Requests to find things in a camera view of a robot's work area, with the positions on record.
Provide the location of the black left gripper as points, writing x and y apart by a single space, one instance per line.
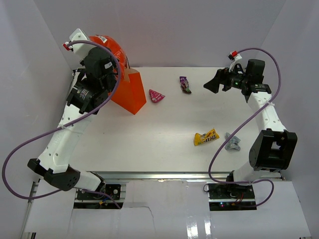
114 63

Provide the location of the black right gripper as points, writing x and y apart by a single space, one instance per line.
222 75

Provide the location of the orange paper bag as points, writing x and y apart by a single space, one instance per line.
130 93

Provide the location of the purple candy packet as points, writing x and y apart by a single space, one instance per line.
184 84

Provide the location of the pink snack packet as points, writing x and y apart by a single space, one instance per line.
156 96

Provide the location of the yellow candy packet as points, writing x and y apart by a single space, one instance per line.
206 137

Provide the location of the silver snack packet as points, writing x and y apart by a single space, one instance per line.
233 144

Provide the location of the red chips bag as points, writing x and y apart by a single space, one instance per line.
115 48

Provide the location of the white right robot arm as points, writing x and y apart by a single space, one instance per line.
274 146

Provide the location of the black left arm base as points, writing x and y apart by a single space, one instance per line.
113 190

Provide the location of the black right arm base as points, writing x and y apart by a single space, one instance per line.
230 197

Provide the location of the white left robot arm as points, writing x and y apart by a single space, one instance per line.
93 84

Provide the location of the white front cover sheet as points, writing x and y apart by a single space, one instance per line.
168 210

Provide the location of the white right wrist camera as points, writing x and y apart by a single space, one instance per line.
235 58

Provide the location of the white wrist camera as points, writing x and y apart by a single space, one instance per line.
235 58
79 49

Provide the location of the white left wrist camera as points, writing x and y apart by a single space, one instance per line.
79 49

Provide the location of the aluminium table edge rail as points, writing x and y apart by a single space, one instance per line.
158 141

